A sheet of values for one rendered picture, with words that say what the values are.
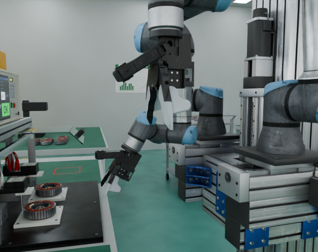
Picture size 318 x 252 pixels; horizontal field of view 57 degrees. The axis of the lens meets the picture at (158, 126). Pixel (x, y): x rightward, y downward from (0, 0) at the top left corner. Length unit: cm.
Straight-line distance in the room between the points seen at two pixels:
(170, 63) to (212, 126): 83
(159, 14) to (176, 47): 8
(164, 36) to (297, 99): 48
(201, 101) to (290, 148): 57
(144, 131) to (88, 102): 536
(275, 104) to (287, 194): 29
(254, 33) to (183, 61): 68
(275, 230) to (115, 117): 561
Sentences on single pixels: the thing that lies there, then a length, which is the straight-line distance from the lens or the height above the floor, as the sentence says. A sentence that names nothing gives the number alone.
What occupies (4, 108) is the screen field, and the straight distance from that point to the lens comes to 125.
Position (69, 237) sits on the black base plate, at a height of 77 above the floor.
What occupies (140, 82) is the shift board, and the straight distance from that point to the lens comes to 653.
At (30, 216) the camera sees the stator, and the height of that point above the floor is 80.
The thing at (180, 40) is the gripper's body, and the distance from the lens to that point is 63.
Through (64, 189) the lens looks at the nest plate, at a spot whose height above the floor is 78.
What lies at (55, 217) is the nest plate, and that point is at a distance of 117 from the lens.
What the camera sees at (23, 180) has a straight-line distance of 116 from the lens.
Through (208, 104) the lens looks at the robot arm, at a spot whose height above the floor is 118.
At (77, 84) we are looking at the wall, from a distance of 644.
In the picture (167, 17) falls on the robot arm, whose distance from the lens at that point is 61.
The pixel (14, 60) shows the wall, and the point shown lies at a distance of 663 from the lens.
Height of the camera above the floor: 122
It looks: 6 degrees down
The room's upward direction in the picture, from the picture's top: straight up
